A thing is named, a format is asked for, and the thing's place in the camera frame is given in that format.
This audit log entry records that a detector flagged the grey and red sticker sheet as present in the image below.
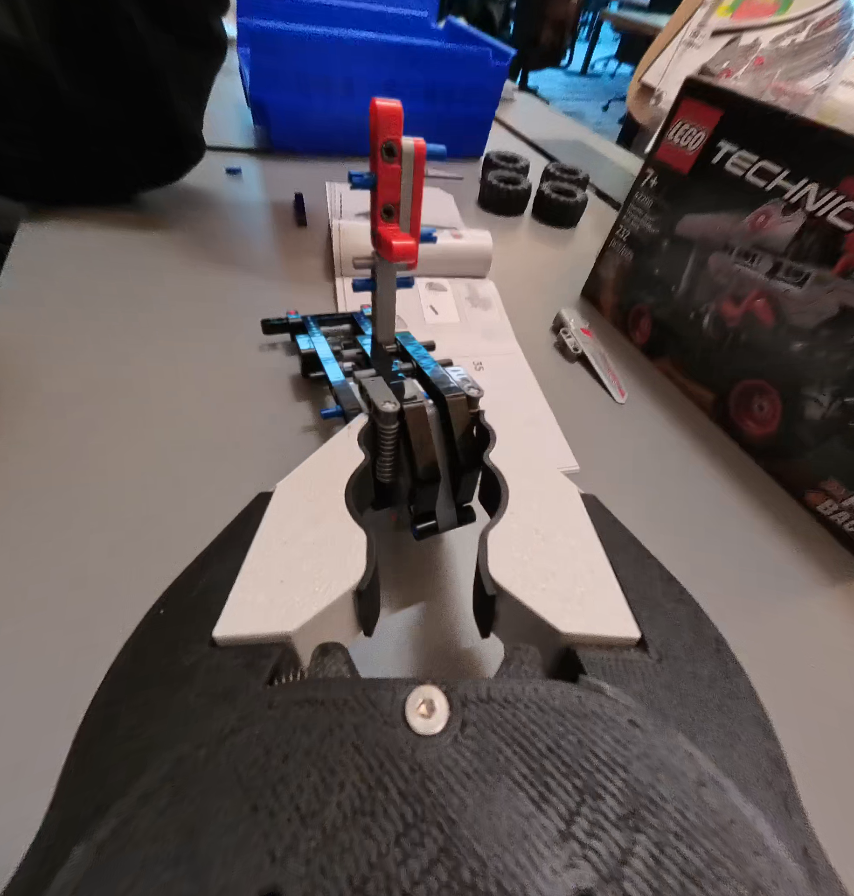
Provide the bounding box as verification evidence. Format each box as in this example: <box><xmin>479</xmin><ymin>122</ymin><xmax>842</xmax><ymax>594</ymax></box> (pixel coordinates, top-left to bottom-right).
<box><xmin>700</xmin><ymin>0</ymin><xmax>854</xmax><ymax>95</ymax></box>

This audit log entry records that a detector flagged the black toy set box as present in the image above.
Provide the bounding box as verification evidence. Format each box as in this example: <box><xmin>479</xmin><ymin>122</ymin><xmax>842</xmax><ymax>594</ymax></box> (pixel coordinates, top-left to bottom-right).
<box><xmin>581</xmin><ymin>73</ymin><xmax>854</xmax><ymax>571</ymax></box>

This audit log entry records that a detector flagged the grey desk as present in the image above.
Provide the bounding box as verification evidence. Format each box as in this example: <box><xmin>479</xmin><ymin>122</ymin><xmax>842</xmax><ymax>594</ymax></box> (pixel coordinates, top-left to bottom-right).
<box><xmin>0</xmin><ymin>80</ymin><xmax>854</xmax><ymax>896</ymax></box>

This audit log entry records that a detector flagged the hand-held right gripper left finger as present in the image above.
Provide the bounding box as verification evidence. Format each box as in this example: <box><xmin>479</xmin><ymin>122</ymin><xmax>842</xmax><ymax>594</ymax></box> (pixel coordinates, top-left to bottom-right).
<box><xmin>212</xmin><ymin>413</ymin><xmax>384</xmax><ymax>652</ymax></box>

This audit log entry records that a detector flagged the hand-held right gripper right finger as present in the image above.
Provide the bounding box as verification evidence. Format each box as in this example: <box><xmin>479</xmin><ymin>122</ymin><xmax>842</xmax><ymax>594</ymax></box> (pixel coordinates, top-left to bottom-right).
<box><xmin>469</xmin><ymin>409</ymin><xmax>643</xmax><ymax>651</ymax></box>

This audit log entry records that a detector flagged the open instruction booklet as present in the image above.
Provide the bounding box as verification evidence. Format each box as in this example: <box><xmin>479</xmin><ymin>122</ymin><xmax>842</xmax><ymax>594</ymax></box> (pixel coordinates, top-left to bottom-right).
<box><xmin>325</xmin><ymin>181</ymin><xmax>582</xmax><ymax>477</ymax></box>

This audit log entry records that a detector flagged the black and blue brick chassis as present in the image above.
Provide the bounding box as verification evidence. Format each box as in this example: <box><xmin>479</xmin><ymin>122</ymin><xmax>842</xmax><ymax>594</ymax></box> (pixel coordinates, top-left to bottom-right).
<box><xmin>261</xmin><ymin>97</ymin><xmax>501</xmax><ymax>541</ymax></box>

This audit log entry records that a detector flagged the grey and red panel piece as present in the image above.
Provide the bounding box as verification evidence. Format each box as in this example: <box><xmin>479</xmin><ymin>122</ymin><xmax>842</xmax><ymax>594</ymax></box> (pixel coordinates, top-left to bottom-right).
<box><xmin>553</xmin><ymin>308</ymin><xmax>629</xmax><ymax>406</ymax></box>

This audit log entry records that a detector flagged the person's black clothing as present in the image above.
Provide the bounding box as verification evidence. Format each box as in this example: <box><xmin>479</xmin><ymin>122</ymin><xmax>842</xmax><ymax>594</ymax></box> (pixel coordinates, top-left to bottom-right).
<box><xmin>0</xmin><ymin>0</ymin><xmax>232</xmax><ymax>330</ymax></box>

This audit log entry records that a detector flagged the blue storage bin with tag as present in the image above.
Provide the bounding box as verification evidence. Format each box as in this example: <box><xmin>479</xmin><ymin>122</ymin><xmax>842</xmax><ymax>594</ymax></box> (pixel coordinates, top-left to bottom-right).
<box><xmin>234</xmin><ymin>0</ymin><xmax>517</xmax><ymax>158</ymax></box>

